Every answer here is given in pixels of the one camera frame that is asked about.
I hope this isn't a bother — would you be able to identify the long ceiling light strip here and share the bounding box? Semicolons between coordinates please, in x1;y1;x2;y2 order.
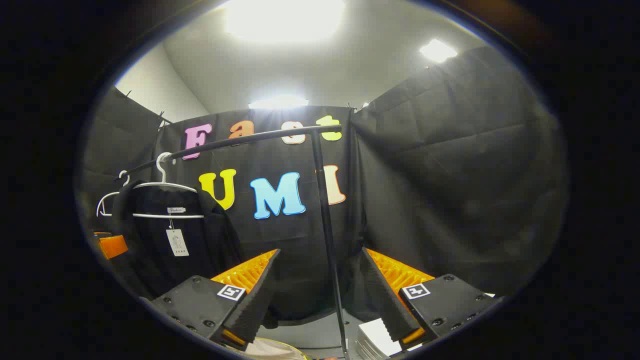
248;95;309;110

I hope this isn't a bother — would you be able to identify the yellow-rimmed laundry hamper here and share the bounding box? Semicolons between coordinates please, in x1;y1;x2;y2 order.
235;336;313;360

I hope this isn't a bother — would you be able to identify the white plastic hanger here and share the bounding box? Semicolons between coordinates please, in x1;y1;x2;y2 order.
131;151;206;220
96;170;131;218

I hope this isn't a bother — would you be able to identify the black backdrop cloth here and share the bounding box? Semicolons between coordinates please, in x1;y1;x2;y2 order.
80;47;568;321

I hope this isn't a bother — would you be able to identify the stack of white sheets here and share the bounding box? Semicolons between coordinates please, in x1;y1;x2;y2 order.
356;317;403;360

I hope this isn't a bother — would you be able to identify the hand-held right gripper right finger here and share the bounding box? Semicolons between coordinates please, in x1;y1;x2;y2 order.
361;246;503;351

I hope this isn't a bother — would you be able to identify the black knitted sweater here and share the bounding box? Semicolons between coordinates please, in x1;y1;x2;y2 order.
111;180;246;301

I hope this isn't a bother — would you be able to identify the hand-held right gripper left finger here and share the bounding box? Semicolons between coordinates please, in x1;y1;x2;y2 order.
150;248;281;351

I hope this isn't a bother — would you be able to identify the small ceiling light panel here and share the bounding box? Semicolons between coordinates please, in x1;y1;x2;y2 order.
419;39;458;64

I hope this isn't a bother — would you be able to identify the black metal clothes rack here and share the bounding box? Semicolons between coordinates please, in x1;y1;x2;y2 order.
116;125;351;360

